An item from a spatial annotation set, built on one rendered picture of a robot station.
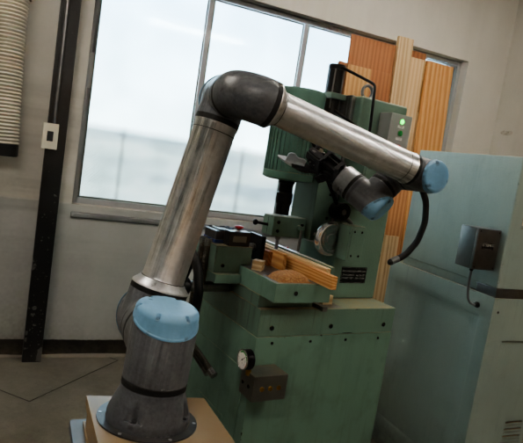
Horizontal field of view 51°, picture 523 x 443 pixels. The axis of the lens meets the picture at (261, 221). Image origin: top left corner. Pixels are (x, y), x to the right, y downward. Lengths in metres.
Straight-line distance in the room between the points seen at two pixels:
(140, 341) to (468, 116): 3.38
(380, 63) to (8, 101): 2.19
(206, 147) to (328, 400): 1.03
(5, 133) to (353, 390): 1.96
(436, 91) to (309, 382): 2.47
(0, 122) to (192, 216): 1.67
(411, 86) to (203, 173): 2.59
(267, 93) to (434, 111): 2.66
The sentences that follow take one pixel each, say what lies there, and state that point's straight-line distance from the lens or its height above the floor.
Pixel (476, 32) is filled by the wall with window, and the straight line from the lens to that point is 4.29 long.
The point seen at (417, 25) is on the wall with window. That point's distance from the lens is 3.95.
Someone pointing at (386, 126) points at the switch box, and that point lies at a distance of 1.95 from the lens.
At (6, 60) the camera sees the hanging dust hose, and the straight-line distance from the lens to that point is 2.90.
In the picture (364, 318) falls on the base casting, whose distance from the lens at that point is 1.96.
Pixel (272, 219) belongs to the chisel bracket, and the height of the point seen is 1.06.
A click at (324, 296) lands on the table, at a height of 0.86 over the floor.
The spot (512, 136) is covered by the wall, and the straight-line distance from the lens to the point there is 4.27.
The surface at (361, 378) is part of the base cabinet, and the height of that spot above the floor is 0.54.
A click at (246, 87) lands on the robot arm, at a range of 1.29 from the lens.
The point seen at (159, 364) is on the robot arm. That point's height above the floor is 0.78.
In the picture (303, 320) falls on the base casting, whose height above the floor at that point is 0.76.
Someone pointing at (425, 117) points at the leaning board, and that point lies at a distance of 3.81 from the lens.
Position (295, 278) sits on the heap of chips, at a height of 0.91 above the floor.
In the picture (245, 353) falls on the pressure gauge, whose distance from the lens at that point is 1.64.
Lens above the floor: 1.25
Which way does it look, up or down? 6 degrees down
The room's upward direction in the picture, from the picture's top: 9 degrees clockwise
